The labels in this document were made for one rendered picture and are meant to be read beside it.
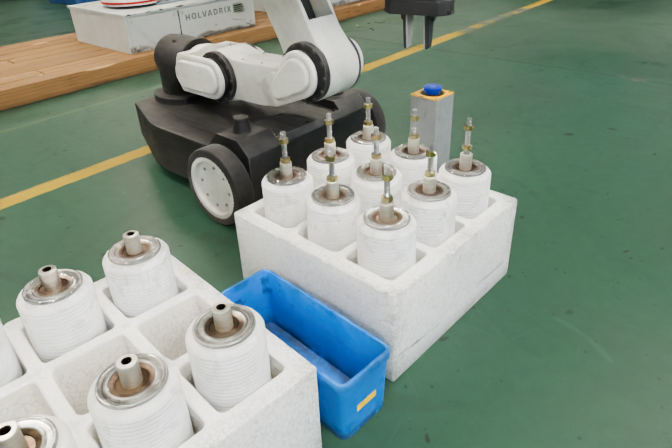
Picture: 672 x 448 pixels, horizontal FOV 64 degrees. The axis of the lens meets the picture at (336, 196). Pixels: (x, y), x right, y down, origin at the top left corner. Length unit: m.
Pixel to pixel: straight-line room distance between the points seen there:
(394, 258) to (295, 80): 0.57
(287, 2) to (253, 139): 0.32
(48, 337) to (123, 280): 0.12
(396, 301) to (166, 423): 0.37
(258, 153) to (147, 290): 0.56
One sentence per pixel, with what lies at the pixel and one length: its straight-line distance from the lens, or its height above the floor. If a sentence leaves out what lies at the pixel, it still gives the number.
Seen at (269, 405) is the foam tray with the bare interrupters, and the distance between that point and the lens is 0.69.
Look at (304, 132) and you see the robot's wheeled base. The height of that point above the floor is 0.18.
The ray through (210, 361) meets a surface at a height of 0.24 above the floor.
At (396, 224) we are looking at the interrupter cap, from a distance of 0.84.
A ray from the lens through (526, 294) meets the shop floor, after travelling 1.15.
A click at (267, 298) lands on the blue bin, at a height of 0.06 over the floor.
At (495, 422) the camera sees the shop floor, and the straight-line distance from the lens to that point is 0.91.
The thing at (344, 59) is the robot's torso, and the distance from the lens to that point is 1.29.
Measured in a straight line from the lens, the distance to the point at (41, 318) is 0.81.
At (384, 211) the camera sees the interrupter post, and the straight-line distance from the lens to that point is 0.84.
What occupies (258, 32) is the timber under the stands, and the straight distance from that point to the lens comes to 3.25.
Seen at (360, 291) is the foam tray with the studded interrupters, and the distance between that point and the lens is 0.86.
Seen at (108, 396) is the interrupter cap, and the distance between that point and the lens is 0.64.
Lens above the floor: 0.70
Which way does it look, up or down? 29 degrees down
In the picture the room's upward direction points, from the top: 2 degrees counter-clockwise
